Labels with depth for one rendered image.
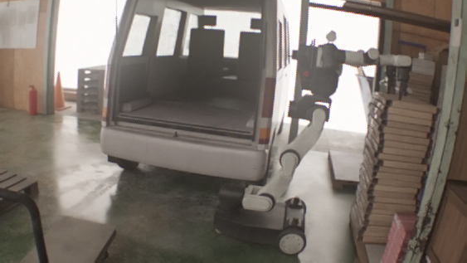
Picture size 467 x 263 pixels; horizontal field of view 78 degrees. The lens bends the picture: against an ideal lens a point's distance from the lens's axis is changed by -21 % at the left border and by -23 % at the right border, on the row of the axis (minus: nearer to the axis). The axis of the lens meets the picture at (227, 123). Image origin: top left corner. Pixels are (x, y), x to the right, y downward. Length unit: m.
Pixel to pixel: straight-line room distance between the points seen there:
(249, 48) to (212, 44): 0.47
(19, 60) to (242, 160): 4.99
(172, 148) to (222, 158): 0.40
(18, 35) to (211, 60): 3.79
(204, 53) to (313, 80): 2.67
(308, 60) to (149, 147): 1.45
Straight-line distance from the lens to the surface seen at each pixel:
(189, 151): 2.80
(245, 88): 4.59
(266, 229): 2.39
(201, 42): 4.71
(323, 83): 2.22
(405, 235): 1.97
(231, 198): 2.49
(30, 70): 6.53
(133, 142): 2.98
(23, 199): 1.31
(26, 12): 6.66
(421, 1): 5.02
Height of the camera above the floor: 1.31
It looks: 13 degrees down
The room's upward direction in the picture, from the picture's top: 5 degrees clockwise
